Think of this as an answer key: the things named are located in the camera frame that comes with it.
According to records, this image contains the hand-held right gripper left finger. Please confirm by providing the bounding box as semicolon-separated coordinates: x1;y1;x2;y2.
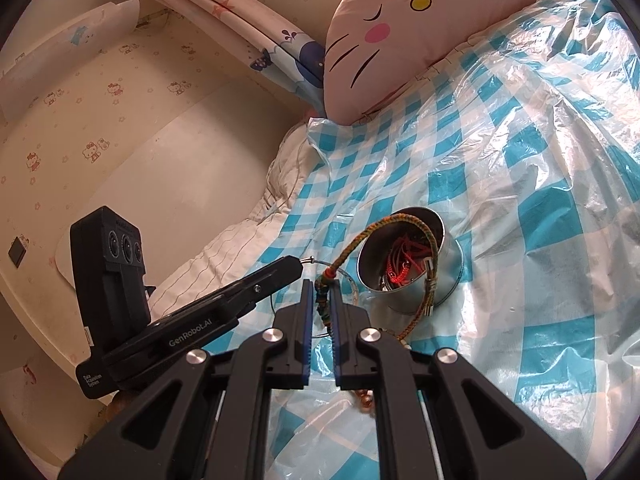
57;280;316;480

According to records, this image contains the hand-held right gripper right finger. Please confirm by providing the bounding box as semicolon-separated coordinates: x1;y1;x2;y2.
330;282;588;480

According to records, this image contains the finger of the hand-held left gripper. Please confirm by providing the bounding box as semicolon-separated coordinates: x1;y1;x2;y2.
230;272;301;318
220;256;304;306

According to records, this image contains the thin metal wire bangle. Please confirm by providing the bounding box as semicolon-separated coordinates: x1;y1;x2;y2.
270;256;361;341

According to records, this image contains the braided multicolour cord bracelet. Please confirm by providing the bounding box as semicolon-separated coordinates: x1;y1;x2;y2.
312;214;443;351

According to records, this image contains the pile of bracelets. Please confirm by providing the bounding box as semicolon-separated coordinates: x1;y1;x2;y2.
380;232;433;292

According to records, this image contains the round metal tin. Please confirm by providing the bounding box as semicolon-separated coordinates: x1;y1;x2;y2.
356;207;466;313

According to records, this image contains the white striped quilt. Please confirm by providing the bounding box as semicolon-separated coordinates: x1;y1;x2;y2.
150;122;331;321

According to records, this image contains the copper bell charm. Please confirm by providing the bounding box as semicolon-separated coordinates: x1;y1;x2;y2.
352;387;377;412

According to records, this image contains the blue checkered plastic sheet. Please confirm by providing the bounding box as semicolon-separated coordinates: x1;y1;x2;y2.
250;0;640;480

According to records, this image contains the whale print curtain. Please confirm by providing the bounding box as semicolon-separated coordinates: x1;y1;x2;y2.
115;0;328;111

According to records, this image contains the pink cat face pillow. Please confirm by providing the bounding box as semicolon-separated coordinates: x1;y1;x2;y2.
322;0;558;126

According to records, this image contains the dark wall socket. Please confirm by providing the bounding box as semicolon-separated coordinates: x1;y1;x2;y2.
7;236;30;267

